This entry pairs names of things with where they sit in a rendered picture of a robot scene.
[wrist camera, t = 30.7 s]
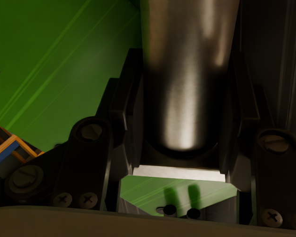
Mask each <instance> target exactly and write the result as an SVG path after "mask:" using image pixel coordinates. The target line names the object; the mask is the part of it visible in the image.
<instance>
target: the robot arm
mask: <svg viewBox="0 0 296 237"><path fill-rule="evenodd" d="M146 127H147V123H146V105H145V87H144V70H143V52H142V48H129V51H128V54H127V57H126V59H125V63H124V65H123V68H122V71H121V74H120V77H119V78H110V79H109V80H108V83H107V85H106V88H105V91H104V93H103V96H102V99H101V101H100V104H99V107H98V109H97V112H96V115H95V116H90V117H86V118H83V119H81V120H80V121H78V122H77V123H76V124H75V125H74V126H73V127H72V129H71V132H70V135H69V139H68V141H66V142H64V143H62V144H60V145H59V146H57V147H55V148H53V149H51V150H49V151H47V152H45V153H43V154H41V155H39V156H38V157H36V158H34V159H32V160H30V161H28V162H26V163H24V164H22V165H20V166H19V167H17V168H16V169H14V170H13V171H12V172H11V173H10V174H9V175H8V177H7V178H5V179H2V178H1V177H0V237H296V136H295V135H294V134H292V133H291V132H290V131H288V130H286V129H283V128H280V127H276V126H274V122H273V118H272V114H271V111H270V107H269V104H268V100H267V97H266V93H265V89H264V86H263V85H262V84H252V81H251V77H250V73H249V68H248V63H247V59H246V55H245V52H244V51H231V53H230V58H229V63H228V68H227V74H226V81H225V87H224V92H223V98H222V103H221V108H220V114H219V119H218V127H217V138H218V158H219V171H220V174H224V175H225V182H226V183H230V184H232V185H233V186H234V187H236V188H237V209H236V224H233V223H224V222H215V221H202V220H192V219H182V218H172V217H162V216H152V215H142V214H132V213H119V212H118V210H119V200H120V191H121V179H123V178H124V177H126V176H127V175H133V171H134V168H135V167H137V168H139V165H140V158H141V153H142V147H143V142H144V137H145V131H146Z"/></svg>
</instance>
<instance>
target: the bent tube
mask: <svg viewBox="0 0 296 237"><path fill-rule="evenodd" d="M239 2H240V0H140V16H141V34H142V52H143V70H144V87H145V105H146V123H147V127H146V131H145V137H144V142H143V147H142V153H141V158H140V165H139V168H137V167H135V168H134V171H133V175H135V176H148V177H162V178H176V179H190V180H203V181H217V182H225V175H224V174H220V171H219V158H218V138H217V127H218V119H219V114H220V108H221V103H222V98H223V92H224V87H225V81H226V74H227V68H228V63H229V58H230V53H231V47H232V42H233V36H234V29H235V24H236V18H237V13H238V7H239Z"/></svg>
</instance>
